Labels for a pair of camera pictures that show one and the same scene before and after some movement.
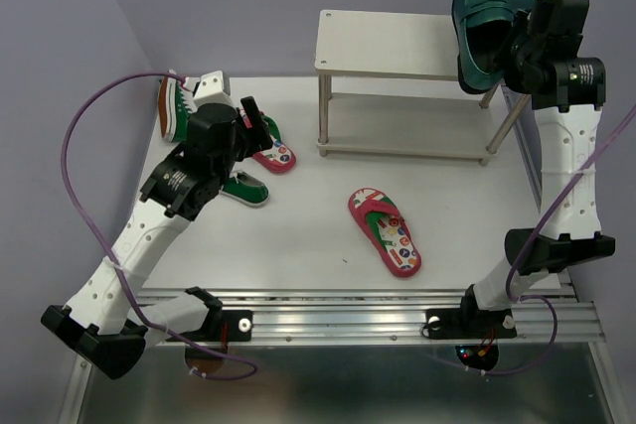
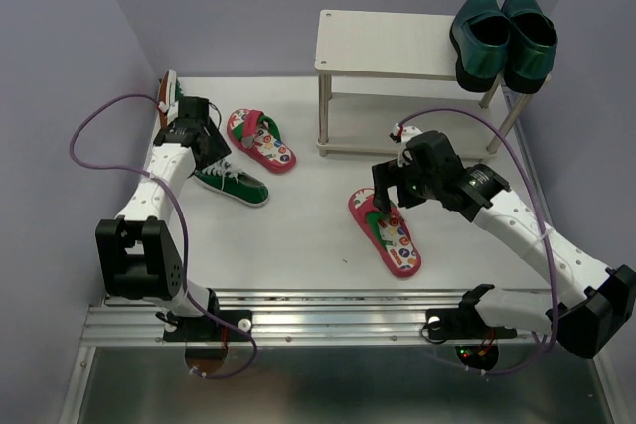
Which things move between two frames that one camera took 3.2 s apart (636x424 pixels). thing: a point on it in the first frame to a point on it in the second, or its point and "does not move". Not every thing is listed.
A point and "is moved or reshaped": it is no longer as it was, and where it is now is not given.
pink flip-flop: (279, 158) does not move
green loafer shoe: (482, 10) is moved or reshaped
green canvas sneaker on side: (176, 104) does not move
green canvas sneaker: (245, 188) does not move
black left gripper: (256, 139) to (217, 145)
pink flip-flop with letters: (385, 224) does not move
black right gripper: (522, 23) to (384, 176)
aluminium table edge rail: (317, 317) does not move
